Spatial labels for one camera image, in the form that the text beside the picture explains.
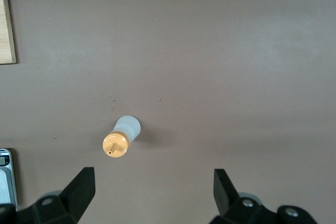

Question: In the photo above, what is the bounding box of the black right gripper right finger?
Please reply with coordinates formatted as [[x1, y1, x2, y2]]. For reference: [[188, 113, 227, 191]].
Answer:
[[209, 168, 319, 224]]

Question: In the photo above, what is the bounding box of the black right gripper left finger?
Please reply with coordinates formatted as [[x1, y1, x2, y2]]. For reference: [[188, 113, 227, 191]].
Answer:
[[0, 166, 96, 224]]

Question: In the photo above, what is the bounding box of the wooden cutting board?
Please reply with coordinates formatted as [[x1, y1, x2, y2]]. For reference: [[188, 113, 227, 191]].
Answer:
[[0, 0, 17, 65]]

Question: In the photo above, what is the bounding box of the clear sauce bottle orange cap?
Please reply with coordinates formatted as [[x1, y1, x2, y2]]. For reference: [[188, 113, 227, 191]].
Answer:
[[102, 115, 142, 158]]

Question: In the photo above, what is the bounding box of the silver digital kitchen scale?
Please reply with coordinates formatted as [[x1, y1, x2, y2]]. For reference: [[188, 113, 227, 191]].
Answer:
[[0, 147, 18, 207]]

